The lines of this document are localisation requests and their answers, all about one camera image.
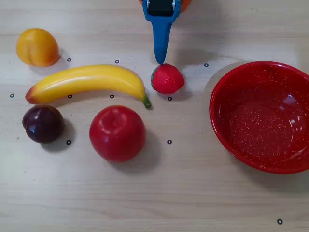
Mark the blue gripper black motor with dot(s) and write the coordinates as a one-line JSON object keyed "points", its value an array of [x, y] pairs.
{"points": [[161, 20]]}

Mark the yellow orange toy peach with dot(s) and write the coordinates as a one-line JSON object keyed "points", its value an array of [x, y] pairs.
{"points": [[36, 47]]}

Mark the orange robot arm base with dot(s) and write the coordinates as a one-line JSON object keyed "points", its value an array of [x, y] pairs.
{"points": [[186, 4]]}

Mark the red speckled enamel bowl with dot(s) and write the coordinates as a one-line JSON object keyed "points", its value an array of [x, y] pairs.
{"points": [[260, 125]]}

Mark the red toy strawberry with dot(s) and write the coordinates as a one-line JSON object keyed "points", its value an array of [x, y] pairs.
{"points": [[167, 79]]}

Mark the yellow toy banana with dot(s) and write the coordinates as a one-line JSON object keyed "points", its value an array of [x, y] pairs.
{"points": [[91, 79]]}

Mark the red toy apple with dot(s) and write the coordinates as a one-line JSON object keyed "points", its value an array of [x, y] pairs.
{"points": [[117, 134]]}

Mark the dark purple toy plum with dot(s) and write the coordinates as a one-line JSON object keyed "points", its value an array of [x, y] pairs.
{"points": [[43, 125]]}

